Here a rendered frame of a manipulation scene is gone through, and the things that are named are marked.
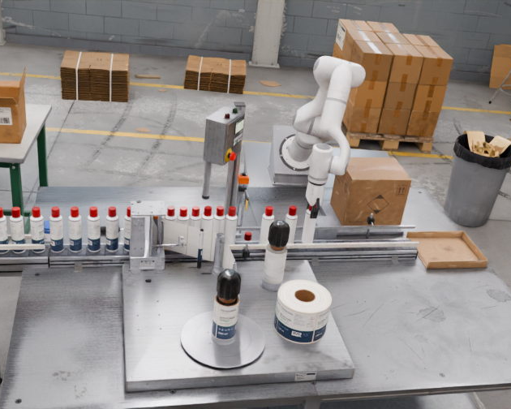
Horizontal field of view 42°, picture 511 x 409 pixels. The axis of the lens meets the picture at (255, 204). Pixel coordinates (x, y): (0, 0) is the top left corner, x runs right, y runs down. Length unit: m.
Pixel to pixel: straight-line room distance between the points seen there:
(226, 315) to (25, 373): 0.70
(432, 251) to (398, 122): 3.16
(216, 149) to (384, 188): 0.92
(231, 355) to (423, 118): 4.35
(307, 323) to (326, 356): 0.14
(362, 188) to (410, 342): 0.84
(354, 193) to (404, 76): 3.09
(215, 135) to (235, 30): 5.51
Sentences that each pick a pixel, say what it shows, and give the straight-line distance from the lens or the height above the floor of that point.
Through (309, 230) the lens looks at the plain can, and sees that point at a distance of 3.00.
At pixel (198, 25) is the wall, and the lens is 8.18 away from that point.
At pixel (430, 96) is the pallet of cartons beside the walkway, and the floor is 0.55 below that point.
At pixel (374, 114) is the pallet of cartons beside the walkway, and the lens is 6.27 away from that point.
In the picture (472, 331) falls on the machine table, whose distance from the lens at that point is 2.91.
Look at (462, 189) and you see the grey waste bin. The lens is 5.29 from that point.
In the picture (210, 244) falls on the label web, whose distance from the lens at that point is 2.78.
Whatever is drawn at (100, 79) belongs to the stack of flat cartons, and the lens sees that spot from 6.76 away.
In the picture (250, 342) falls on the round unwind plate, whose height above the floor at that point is 0.89.
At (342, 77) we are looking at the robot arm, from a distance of 2.88.
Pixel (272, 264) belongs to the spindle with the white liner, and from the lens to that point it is 2.69.
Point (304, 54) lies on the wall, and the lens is 8.35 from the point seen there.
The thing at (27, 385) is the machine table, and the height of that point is 0.83.
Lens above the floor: 2.52
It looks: 29 degrees down
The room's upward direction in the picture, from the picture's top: 7 degrees clockwise
